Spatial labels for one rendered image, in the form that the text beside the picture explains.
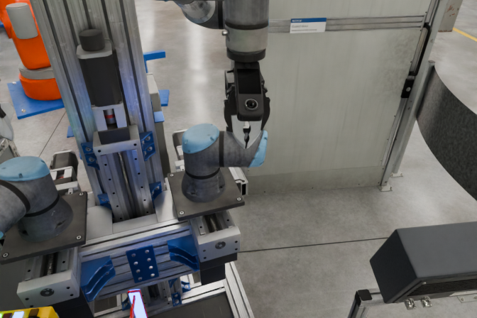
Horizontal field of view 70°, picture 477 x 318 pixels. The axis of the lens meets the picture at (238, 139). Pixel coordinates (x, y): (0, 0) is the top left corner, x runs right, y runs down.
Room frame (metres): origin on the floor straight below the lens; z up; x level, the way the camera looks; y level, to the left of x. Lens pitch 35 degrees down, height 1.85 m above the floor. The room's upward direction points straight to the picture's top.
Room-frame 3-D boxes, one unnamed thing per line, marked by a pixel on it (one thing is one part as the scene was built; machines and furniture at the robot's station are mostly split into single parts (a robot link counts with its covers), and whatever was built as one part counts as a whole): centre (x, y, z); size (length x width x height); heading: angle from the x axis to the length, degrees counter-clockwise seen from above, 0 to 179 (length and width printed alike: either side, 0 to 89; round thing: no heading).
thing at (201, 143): (0.88, 0.11, 1.20); 0.13 x 0.12 x 0.14; 90
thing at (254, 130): (0.61, -0.03, 1.46); 0.06 x 0.03 x 0.09; 8
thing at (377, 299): (0.48, -0.41, 1.04); 0.24 x 0.03 x 0.03; 97
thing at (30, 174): (0.71, 0.59, 1.20); 0.13 x 0.12 x 0.14; 163
